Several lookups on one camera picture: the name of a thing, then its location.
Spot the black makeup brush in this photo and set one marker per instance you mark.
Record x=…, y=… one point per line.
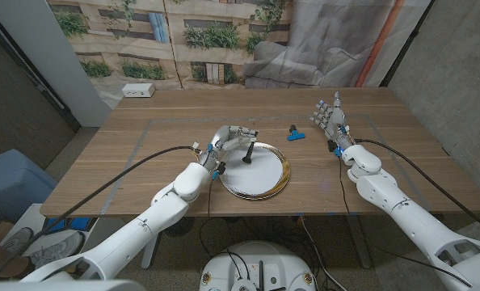
x=248, y=155

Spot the grey sneaker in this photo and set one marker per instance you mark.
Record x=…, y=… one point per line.
x=18, y=240
x=58, y=248

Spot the white table leg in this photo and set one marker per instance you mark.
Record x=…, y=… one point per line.
x=149, y=254

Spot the white power strip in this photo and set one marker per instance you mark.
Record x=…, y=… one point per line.
x=138, y=90

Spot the white robot chest cover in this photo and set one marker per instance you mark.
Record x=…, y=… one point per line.
x=62, y=285

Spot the white plate with gold rim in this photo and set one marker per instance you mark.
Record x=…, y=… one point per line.
x=264, y=178

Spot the blue bin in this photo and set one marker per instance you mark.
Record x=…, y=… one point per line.
x=9, y=182

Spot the round black floor fan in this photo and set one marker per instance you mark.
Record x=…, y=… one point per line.
x=179, y=227

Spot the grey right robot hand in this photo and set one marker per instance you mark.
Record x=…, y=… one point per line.
x=336, y=125

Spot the white pillar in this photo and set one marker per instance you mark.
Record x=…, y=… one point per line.
x=50, y=60

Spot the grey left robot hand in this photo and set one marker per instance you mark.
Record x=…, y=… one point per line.
x=224, y=139

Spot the printed building backdrop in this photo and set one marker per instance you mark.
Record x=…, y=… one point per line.
x=224, y=48

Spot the grey tape outline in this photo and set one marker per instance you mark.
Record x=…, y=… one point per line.
x=145, y=135

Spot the grey table leg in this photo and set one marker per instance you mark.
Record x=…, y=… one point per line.
x=361, y=242

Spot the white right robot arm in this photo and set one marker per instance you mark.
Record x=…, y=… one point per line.
x=413, y=226

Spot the blue clothespin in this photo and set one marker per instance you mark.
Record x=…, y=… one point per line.
x=296, y=136

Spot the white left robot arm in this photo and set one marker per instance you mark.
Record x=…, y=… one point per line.
x=143, y=230

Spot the black backdrop stand pole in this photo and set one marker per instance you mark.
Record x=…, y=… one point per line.
x=405, y=44

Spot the white robot torso base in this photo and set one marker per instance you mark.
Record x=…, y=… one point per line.
x=258, y=262

